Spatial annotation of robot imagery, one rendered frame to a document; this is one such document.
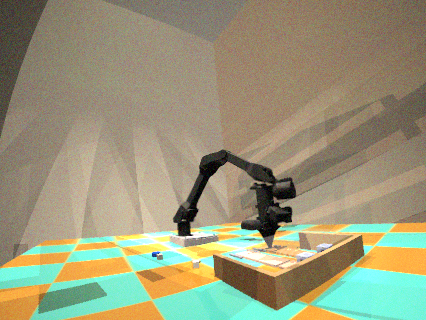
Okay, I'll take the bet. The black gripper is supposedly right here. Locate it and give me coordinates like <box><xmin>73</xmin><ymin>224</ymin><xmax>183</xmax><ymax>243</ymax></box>
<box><xmin>241</xmin><ymin>201</ymin><xmax>281</xmax><ymax>238</ymax></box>

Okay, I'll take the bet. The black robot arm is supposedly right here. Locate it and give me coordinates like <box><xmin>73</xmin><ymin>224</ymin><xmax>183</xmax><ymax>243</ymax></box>
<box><xmin>173</xmin><ymin>149</ymin><xmax>296</xmax><ymax>237</ymax></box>

